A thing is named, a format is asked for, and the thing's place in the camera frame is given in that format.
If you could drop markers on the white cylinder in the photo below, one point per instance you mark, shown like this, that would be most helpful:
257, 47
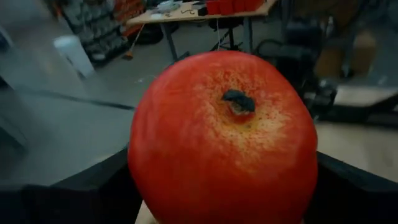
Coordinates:
74, 56

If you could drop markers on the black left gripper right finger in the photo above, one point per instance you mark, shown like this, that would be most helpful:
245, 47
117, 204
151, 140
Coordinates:
357, 199

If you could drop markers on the wooden workbench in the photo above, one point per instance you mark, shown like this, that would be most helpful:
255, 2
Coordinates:
186, 16

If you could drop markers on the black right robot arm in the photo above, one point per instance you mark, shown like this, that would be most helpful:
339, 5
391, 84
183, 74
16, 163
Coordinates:
298, 62

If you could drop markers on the broom with orange head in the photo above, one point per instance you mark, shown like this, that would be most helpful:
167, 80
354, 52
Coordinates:
129, 54

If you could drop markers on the shelf with storage bins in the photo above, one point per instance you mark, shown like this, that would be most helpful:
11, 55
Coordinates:
99, 31

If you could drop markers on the red plastic apple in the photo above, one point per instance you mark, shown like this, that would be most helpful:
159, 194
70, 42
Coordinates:
217, 155

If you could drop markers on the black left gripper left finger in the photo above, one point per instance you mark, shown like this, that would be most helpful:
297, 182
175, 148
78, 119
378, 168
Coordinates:
62, 205

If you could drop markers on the red plastic bin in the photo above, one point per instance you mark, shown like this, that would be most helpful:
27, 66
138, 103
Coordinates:
219, 7
248, 4

